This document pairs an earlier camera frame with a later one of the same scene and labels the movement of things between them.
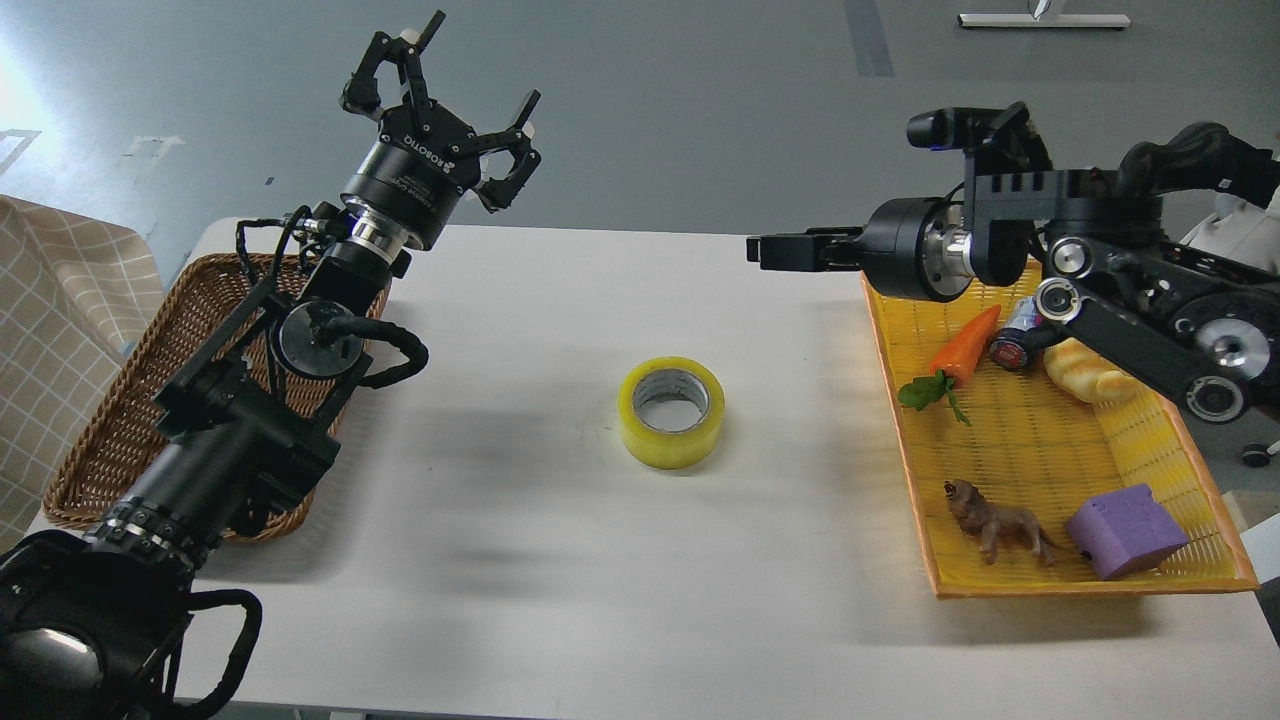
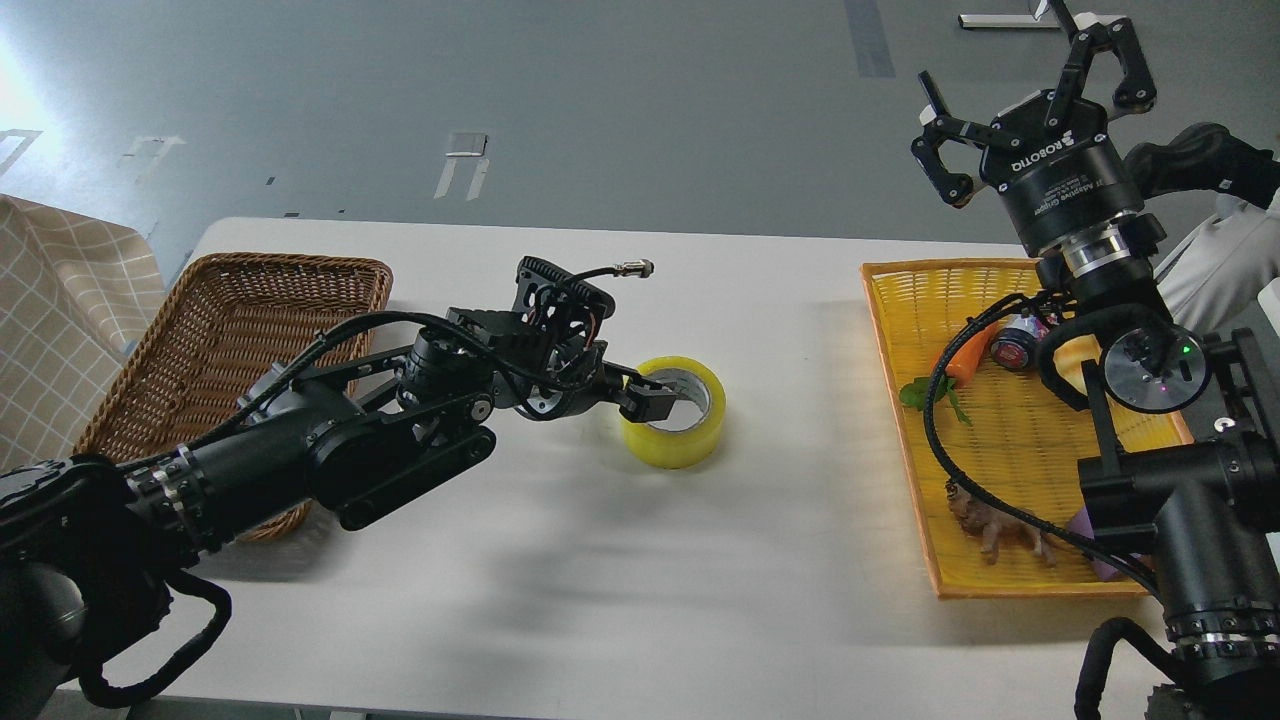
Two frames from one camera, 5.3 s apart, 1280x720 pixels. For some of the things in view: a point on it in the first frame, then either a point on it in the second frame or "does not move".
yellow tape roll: x=676 y=449 does not move
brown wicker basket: x=122 y=436 does not move
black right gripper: x=914 y=246 → x=1067 y=174
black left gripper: x=425 y=159 → x=575 y=379
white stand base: x=1049 y=20 does not move
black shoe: x=1205 y=155 does not move
